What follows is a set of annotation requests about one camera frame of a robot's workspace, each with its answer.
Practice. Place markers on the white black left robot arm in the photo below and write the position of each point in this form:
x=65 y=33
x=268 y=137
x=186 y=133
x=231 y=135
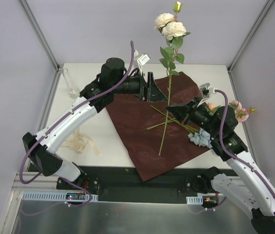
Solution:
x=114 y=78

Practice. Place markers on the peach rose flower stem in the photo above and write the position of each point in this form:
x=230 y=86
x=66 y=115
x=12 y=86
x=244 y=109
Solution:
x=163 y=123

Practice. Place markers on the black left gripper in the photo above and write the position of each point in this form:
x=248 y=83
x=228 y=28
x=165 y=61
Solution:
x=144 y=87

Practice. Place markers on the white slotted cable duct left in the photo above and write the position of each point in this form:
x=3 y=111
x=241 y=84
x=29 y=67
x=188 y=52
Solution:
x=58 y=196

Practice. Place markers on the aluminium frame post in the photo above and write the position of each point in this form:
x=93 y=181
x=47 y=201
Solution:
x=38 y=32
x=252 y=32

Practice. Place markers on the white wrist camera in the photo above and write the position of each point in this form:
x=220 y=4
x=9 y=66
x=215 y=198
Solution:
x=140 y=60
x=206 y=91

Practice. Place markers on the aluminium frame post right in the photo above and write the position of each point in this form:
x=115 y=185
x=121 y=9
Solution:
x=252 y=32

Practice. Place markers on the white slotted cable duct right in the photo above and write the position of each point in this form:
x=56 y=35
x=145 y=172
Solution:
x=201 y=199

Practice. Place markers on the aluminium rail left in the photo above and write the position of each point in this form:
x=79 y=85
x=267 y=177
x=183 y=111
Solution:
x=41 y=183

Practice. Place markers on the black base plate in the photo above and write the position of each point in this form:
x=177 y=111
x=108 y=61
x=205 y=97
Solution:
x=120 y=184

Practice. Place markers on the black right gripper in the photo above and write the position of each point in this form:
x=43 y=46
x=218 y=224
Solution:
x=190 y=110

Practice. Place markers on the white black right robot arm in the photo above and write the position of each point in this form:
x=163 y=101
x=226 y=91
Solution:
x=257 y=198

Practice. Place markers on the blue hydrangea flower stem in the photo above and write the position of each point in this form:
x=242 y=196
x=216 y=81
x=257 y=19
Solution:
x=198 y=137

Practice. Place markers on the pink blossom flower stem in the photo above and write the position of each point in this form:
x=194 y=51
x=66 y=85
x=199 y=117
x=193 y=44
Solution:
x=241 y=114

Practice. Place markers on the white peony flower stem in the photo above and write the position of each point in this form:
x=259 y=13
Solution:
x=173 y=31

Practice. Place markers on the clear glass flask vase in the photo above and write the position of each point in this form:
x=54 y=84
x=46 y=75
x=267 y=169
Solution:
x=73 y=89

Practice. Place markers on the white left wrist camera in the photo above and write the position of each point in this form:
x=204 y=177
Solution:
x=140 y=60

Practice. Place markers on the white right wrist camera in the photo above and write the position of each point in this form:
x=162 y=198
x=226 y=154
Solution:
x=206 y=91

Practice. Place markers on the white slotted cable duct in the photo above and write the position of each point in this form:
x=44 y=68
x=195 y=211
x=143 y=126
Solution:
x=58 y=196
x=201 y=199

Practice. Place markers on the cream ribbon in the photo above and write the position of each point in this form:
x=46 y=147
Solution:
x=78 y=143

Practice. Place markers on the aluminium frame post left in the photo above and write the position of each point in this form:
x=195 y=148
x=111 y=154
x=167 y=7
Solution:
x=38 y=32

